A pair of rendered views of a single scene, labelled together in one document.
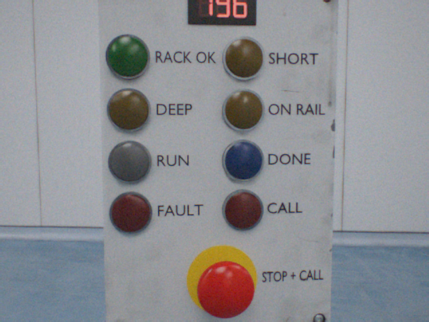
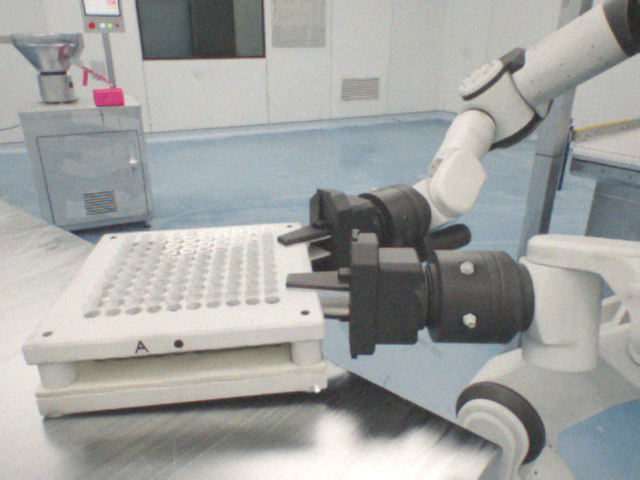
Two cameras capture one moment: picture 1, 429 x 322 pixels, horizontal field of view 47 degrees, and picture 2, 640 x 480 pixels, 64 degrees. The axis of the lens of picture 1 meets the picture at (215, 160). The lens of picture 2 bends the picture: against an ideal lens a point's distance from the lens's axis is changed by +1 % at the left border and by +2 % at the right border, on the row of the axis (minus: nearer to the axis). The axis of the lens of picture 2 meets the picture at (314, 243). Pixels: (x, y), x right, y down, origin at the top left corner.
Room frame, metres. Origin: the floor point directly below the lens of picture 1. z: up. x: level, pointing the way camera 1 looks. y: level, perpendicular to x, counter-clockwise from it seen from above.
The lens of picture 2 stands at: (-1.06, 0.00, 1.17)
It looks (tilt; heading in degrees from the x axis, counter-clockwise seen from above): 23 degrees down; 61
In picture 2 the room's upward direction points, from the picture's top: straight up
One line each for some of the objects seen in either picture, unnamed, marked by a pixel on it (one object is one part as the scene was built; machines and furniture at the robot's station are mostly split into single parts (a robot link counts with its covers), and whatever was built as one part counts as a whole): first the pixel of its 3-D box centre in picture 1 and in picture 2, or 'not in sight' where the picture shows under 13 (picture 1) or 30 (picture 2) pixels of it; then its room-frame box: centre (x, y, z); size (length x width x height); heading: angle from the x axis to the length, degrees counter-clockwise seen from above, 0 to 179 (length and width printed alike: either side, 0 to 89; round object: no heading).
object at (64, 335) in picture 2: not in sight; (194, 277); (-0.94, 0.48, 0.93); 0.25 x 0.24 x 0.02; 67
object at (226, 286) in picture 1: (223, 282); not in sight; (0.34, -0.01, 0.90); 0.04 x 0.04 x 0.04; 7
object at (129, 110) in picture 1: (129, 110); not in sight; (0.34, 0.06, 1.03); 0.03 x 0.01 x 0.03; 97
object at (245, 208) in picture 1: (243, 210); not in sight; (0.35, -0.02, 0.96); 0.03 x 0.01 x 0.03; 97
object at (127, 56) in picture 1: (127, 56); not in sight; (0.34, 0.06, 1.06); 0.03 x 0.01 x 0.03; 97
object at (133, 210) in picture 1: (131, 213); not in sight; (0.34, 0.06, 0.96); 0.03 x 0.01 x 0.03; 97
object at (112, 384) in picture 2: not in sight; (200, 317); (-0.94, 0.48, 0.88); 0.24 x 0.24 x 0.02; 67
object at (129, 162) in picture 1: (129, 162); not in sight; (0.34, 0.06, 0.99); 0.03 x 0.01 x 0.03; 97
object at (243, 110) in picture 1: (244, 110); not in sight; (0.35, -0.02, 1.03); 0.03 x 0.01 x 0.03; 97
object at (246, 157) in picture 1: (243, 160); not in sight; (0.35, -0.02, 0.99); 0.03 x 0.01 x 0.03; 97
